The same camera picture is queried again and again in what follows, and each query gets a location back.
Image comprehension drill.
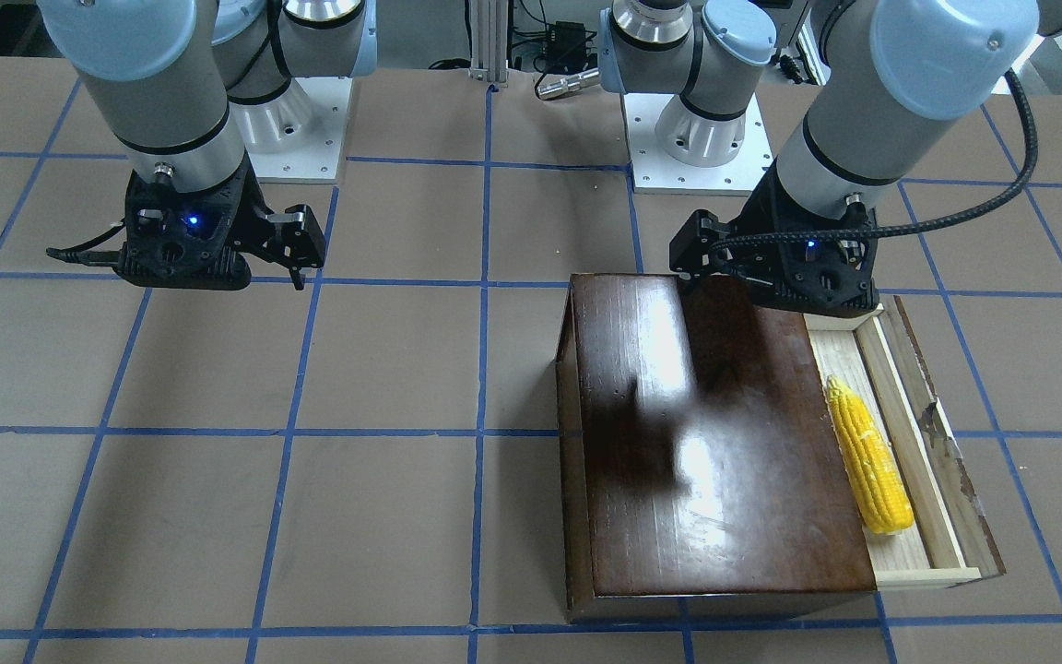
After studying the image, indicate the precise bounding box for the dark wooden drawer box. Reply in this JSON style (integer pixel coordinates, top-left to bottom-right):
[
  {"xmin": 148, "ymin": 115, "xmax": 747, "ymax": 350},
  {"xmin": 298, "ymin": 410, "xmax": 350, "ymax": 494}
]
[{"xmin": 555, "ymin": 274, "xmax": 877, "ymax": 623}]

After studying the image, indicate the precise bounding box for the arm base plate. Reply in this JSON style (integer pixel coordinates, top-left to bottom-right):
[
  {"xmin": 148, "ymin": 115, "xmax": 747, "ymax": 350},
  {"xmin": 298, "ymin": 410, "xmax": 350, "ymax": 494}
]
[
  {"xmin": 230, "ymin": 78, "xmax": 354, "ymax": 184},
  {"xmin": 622, "ymin": 93, "xmax": 774, "ymax": 195}
]

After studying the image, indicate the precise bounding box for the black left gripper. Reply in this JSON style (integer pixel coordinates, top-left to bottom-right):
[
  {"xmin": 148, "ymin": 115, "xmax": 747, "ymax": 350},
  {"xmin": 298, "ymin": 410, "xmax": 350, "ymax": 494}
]
[{"xmin": 669, "ymin": 168, "xmax": 879, "ymax": 318}]

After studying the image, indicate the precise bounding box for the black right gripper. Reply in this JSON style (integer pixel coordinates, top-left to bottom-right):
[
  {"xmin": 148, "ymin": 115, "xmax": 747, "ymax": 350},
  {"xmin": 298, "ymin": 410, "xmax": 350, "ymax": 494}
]
[{"xmin": 114, "ymin": 157, "xmax": 327, "ymax": 291}]

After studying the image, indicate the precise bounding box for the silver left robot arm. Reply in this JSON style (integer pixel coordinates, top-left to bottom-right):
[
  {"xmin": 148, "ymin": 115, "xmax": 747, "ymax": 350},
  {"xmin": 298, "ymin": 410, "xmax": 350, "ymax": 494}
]
[{"xmin": 597, "ymin": 1, "xmax": 1062, "ymax": 318}]

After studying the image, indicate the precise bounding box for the light wood pull-out drawer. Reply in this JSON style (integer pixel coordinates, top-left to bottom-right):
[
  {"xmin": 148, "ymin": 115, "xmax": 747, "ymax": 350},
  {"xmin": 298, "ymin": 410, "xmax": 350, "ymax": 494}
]
[{"xmin": 805, "ymin": 297, "xmax": 1006, "ymax": 591}]

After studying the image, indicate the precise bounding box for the yellow corn cob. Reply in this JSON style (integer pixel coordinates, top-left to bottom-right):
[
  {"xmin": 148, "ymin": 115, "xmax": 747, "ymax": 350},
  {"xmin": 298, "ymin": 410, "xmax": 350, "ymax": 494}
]
[{"xmin": 826, "ymin": 374, "xmax": 915, "ymax": 535}]

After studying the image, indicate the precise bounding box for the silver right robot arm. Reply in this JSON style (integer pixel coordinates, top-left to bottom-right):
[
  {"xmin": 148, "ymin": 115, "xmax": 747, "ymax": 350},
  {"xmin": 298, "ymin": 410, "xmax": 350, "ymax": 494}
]
[{"xmin": 38, "ymin": 1, "xmax": 378, "ymax": 291}]

